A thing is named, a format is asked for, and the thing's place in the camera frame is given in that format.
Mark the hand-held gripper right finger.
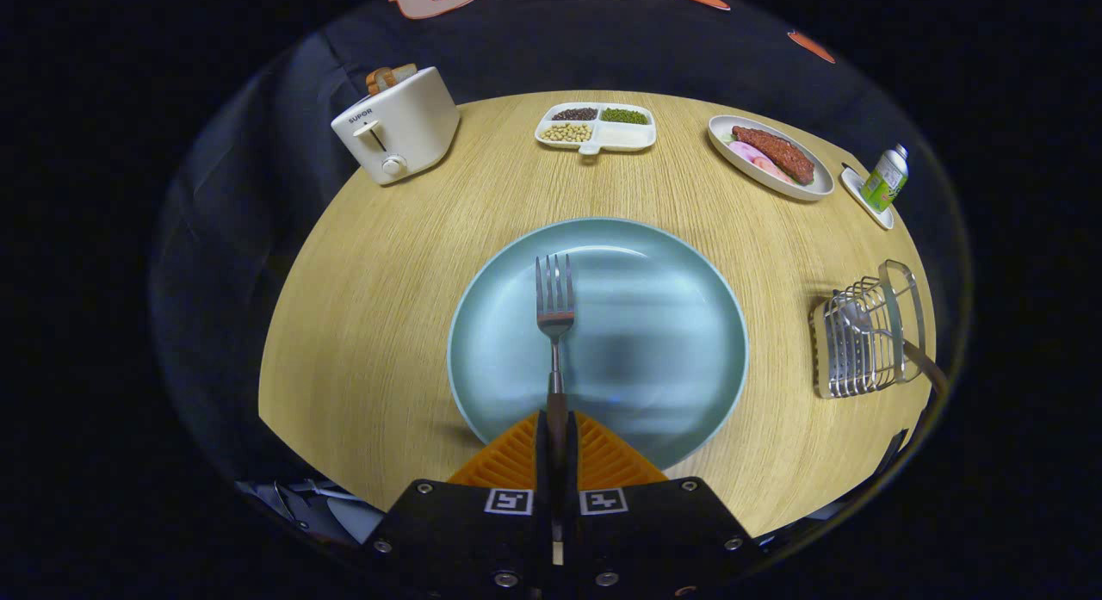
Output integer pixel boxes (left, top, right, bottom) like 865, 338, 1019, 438
564, 411, 763, 597

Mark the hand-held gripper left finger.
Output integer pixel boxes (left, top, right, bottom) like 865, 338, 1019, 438
362, 411, 556, 597

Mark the metal fork with brown handle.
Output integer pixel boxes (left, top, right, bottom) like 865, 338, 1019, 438
535, 254, 576, 566

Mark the metal spoon with brown handle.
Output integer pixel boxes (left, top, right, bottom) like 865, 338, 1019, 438
832, 292, 950, 394

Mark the light blue round plate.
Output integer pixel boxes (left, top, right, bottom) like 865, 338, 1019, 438
447, 218, 750, 472

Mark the grey floor clutter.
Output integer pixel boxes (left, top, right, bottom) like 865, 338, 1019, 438
237, 478, 386, 547

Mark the white divided dish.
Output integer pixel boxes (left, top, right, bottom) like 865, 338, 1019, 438
534, 102, 658, 156

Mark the white oval plate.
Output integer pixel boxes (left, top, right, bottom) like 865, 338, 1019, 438
708, 115, 836, 202

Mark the white toaster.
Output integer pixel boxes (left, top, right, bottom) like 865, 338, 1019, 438
331, 66, 461, 186

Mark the brown steak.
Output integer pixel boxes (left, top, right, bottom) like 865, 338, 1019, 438
732, 126, 815, 186

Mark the white square coaster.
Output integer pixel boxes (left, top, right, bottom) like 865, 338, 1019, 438
840, 165, 895, 231

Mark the brown toast slice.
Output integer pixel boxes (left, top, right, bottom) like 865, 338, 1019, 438
365, 63, 418, 96

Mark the green and silver bottle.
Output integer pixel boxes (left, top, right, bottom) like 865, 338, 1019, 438
859, 144, 910, 213

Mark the black backdrop cloth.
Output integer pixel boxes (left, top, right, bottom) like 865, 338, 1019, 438
146, 0, 974, 498

